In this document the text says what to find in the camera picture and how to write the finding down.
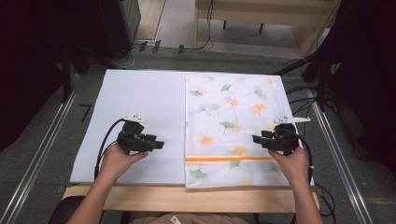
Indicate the metal floor rail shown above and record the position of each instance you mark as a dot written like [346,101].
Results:
[339,155]
[43,137]

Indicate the white board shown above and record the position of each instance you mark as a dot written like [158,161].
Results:
[140,99]

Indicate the black curtain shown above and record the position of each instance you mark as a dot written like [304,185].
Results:
[31,62]
[367,77]

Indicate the black metal stand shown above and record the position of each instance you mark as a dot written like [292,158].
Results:
[66,77]
[322,84]

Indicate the black cabinet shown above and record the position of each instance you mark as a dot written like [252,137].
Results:
[121,25]

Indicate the wooden table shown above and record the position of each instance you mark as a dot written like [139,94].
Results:
[186,199]

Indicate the person's tan clothing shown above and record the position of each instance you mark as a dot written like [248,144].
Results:
[202,218]

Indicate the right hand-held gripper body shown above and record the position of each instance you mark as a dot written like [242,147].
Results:
[285,140]

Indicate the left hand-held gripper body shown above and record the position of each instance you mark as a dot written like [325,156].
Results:
[132,140]

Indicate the person's left hand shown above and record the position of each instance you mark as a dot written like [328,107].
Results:
[115,161]

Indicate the person's right hand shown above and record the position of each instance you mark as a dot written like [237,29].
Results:
[294,166]

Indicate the leaf-print zip bag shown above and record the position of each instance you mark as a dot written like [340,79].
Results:
[230,124]

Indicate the grey floor bracket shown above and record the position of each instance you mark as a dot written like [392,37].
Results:
[156,46]
[143,46]

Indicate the wooden bench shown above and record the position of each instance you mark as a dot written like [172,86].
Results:
[264,12]

